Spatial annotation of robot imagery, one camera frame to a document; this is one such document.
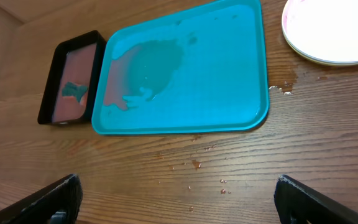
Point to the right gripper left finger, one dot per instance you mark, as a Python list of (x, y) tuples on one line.
[(58, 202)]

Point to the teal plastic tray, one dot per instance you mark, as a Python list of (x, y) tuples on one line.
[(196, 71)]

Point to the black rectangular sponge tray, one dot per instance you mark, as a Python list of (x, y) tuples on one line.
[(78, 60)]

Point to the white plate with sauce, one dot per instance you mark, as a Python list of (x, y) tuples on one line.
[(324, 29)]

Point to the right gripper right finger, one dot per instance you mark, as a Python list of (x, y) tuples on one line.
[(298, 203)]

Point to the light blue plate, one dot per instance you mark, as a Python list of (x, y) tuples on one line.
[(319, 61)]

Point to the green and orange sponge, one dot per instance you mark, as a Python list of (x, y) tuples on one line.
[(78, 92)]

